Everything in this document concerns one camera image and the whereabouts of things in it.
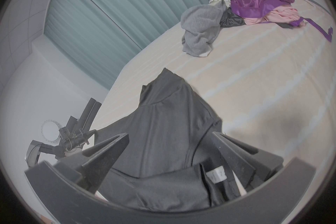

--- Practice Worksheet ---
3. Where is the black T-shirt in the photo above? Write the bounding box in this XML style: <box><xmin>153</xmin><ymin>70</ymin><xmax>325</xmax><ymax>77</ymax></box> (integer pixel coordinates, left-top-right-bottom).
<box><xmin>93</xmin><ymin>68</ymin><xmax>250</xmax><ymax>213</ymax></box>

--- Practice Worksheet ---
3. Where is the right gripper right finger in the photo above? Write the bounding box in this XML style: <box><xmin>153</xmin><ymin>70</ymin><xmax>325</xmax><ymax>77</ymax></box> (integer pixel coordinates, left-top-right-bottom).
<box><xmin>211</xmin><ymin>132</ymin><xmax>284</xmax><ymax>189</ymax></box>

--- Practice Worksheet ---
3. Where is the round white-framed mirror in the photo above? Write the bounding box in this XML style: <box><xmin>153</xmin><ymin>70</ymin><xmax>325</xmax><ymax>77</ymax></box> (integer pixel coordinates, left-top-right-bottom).
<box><xmin>41</xmin><ymin>120</ymin><xmax>60</xmax><ymax>142</ymax></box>

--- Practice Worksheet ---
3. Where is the grey garment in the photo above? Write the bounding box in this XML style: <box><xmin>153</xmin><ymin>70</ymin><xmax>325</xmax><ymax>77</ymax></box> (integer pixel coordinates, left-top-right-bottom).
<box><xmin>181</xmin><ymin>0</ymin><xmax>227</xmax><ymax>57</ymax></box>

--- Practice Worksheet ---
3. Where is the bed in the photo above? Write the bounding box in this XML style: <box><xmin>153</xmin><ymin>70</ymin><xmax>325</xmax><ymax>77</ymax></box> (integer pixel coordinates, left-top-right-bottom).
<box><xmin>93</xmin><ymin>0</ymin><xmax>335</xmax><ymax>198</ymax></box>

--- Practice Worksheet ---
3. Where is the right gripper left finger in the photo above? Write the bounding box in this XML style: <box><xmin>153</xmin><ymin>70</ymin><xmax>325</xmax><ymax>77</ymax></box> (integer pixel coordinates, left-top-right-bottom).
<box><xmin>54</xmin><ymin>133</ymin><xmax>130</xmax><ymax>193</ymax></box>

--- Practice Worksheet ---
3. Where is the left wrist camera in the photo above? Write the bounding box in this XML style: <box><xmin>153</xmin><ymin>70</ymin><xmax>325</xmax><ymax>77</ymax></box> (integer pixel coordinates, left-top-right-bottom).
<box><xmin>58</xmin><ymin>126</ymin><xmax>71</xmax><ymax>141</ymax></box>

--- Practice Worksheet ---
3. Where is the pile of clothes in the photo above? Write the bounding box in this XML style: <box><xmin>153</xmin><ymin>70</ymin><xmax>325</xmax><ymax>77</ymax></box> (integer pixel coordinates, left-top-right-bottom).
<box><xmin>219</xmin><ymin>0</ymin><xmax>334</xmax><ymax>42</ymax></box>

